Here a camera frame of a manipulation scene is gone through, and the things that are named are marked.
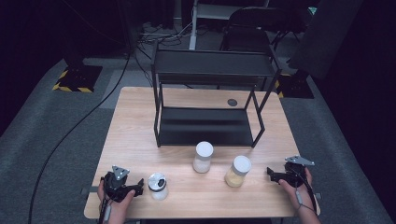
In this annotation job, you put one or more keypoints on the small teal object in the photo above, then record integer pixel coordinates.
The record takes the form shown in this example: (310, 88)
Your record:
(312, 10)

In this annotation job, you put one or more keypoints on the person's right hand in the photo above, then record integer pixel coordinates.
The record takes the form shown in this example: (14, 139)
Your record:
(292, 194)

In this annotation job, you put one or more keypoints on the round dark table grommet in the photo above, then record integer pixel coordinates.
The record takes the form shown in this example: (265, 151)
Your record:
(232, 102)

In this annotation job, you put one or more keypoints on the grey table edge clamp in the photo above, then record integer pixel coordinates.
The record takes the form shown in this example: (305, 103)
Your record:
(90, 190)
(318, 196)

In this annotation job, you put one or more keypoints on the white metal desk frame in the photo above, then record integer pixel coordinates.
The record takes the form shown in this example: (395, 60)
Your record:
(193, 31)

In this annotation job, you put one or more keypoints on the white-lid jar with yellow powder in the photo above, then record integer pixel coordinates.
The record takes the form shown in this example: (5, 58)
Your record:
(237, 174)

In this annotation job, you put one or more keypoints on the white-lid jar with white powder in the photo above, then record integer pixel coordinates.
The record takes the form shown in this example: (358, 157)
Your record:
(203, 158)

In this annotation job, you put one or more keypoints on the small silver-lid jar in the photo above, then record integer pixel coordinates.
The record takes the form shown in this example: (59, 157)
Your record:
(158, 185)

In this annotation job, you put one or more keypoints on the person's left hand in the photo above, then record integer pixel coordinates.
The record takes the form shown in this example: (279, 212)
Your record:
(116, 210)

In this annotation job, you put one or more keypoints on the black yellow-striped stand base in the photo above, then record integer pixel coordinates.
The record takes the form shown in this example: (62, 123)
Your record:
(79, 77)
(295, 87)

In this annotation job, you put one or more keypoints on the black folding chair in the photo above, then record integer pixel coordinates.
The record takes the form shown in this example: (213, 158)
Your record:
(246, 34)

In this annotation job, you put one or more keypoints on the black metal two-tier shelf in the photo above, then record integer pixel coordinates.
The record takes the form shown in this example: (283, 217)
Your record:
(205, 127)

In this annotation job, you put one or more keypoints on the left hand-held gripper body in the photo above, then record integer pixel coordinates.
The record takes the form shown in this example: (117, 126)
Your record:
(116, 186)

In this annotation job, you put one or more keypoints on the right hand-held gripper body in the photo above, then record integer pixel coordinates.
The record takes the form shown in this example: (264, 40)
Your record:
(294, 175)

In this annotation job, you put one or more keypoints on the dark grey hanging panel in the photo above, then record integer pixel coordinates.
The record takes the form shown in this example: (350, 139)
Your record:
(323, 37)

